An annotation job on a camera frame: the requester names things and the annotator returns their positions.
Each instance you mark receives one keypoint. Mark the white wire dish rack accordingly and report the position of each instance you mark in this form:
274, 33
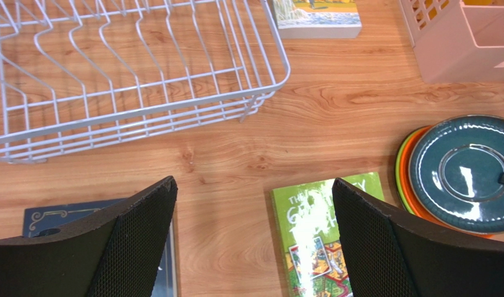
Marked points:
81, 75

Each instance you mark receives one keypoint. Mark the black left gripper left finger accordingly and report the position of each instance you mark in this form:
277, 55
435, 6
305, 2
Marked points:
115, 251

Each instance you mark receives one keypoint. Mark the dark teal plate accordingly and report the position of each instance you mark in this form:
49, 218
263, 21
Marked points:
487, 130

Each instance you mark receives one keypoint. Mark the green 65-Storey Treehouse book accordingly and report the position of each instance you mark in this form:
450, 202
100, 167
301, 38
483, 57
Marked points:
310, 240

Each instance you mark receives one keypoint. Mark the pink plastic file organizer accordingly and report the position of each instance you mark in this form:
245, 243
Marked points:
456, 41

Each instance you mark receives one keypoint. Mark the Nineteen Eighty-Four book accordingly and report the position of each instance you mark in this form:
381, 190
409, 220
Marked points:
36, 220

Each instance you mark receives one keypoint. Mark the green plate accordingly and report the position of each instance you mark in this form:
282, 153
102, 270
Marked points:
399, 188

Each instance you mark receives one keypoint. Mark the yellow illustrated paperback book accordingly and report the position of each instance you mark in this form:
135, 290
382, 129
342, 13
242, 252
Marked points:
324, 19

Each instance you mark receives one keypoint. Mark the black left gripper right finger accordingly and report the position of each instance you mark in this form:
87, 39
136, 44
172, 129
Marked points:
389, 252

